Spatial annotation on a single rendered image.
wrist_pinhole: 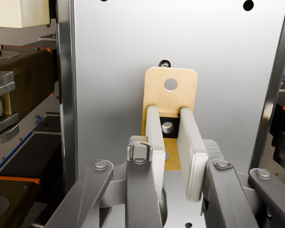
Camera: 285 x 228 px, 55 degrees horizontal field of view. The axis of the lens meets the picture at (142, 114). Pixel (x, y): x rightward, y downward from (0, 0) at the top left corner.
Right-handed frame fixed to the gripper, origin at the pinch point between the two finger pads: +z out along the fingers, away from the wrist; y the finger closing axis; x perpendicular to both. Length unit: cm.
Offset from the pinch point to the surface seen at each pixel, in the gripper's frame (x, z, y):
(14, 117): -1.2, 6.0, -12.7
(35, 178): -14.8, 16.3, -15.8
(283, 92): -3.4, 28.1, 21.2
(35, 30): 2.5, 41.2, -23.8
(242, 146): -5.3, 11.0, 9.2
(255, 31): 6.6, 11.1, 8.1
